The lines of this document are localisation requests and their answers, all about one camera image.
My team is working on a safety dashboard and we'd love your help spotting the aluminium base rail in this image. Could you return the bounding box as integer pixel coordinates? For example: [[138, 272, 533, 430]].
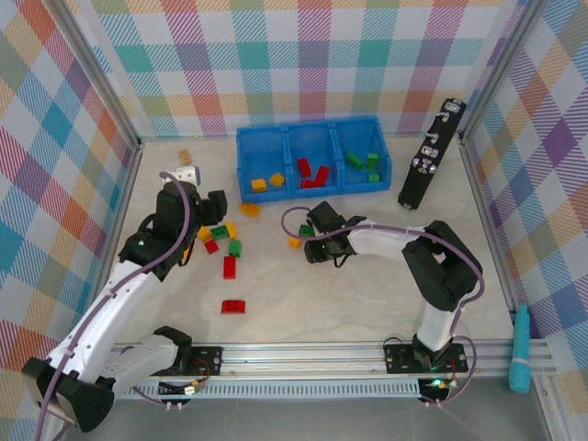
[[109, 338, 552, 381]]

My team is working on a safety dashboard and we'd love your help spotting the aluminium frame post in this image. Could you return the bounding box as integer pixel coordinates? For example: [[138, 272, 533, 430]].
[[53, 0, 143, 149], [458, 0, 550, 143]]

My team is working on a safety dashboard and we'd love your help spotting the blue three-compartment bin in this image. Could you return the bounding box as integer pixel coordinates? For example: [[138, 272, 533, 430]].
[[235, 117, 392, 203]]

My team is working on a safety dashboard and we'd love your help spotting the aluminium side rail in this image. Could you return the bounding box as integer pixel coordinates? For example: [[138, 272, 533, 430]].
[[458, 137, 518, 322], [109, 140, 147, 258]]

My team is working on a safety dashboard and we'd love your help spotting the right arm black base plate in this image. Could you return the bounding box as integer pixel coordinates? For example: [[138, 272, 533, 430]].
[[383, 342, 469, 374]]

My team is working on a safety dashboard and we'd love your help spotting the white slotted cable tray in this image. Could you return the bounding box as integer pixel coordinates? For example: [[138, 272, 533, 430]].
[[130, 381, 422, 400]]

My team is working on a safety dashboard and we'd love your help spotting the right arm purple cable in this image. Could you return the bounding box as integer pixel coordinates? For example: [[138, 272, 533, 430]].
[[279, 206, 486, 408]]

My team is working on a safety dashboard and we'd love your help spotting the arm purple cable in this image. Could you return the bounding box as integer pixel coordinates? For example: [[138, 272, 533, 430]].
[[35, 172, 194, 441], [279, 206, 486, 408]]

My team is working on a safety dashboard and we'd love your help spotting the teal marker pen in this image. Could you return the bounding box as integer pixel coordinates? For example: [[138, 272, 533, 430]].
[[507, 302, 533, 394]]

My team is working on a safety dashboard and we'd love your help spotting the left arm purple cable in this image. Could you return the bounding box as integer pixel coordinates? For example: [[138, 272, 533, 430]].
[[35, 172, 194, 441]]

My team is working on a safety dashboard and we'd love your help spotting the black tool holder strip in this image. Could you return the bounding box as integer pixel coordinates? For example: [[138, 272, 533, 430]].
[[397, 97, 469, 211]]

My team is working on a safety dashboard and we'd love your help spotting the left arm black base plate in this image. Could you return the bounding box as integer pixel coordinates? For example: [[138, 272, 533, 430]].
[[183, 345, 224, 378]]

